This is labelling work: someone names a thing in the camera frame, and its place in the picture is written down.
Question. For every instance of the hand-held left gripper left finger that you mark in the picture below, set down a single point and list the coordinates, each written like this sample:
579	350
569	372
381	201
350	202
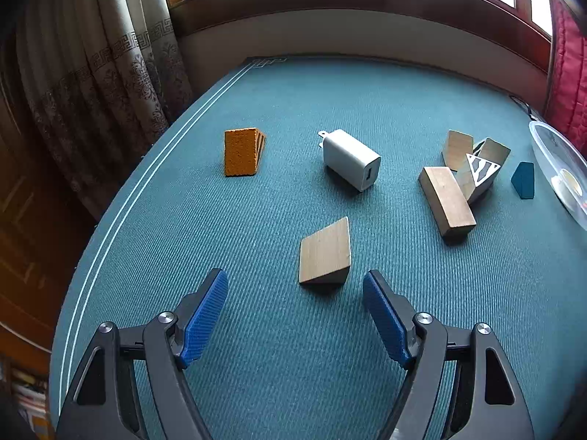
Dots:
204	318

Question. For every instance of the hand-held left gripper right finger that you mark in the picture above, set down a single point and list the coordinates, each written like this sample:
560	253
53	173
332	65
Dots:
385	318

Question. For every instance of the wooden wedge block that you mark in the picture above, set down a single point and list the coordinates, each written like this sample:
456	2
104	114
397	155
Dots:
323	252

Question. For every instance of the orange wedge block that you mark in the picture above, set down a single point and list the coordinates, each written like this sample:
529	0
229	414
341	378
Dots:
241	151

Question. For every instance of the black-white striped triangular block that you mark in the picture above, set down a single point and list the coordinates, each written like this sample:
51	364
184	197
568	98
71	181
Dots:
481	172

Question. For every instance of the blue wedge block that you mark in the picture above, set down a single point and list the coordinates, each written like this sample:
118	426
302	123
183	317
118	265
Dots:
523	181

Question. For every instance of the wooden block with striped end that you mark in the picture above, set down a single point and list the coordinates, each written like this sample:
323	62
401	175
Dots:
495	150

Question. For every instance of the clear plastic bowl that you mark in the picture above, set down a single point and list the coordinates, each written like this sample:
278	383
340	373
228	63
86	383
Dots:
548	153

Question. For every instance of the long rectangular wooden block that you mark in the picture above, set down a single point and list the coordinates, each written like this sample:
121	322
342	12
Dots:
447	201

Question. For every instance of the green table mat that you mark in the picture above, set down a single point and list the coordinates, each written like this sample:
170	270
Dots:
275	201

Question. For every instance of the white USB charger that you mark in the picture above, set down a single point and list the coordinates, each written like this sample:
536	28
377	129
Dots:
348	156

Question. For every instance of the small wooden block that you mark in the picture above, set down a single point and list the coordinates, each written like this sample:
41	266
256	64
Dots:
458	149

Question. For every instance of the stack of books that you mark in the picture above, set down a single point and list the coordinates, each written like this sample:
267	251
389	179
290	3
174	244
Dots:
32	394

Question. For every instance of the beige patterned curtain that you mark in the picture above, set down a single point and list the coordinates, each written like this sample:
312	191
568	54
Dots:
91	78

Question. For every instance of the red quilted curtain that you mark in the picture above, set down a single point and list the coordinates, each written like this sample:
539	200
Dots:
568	78

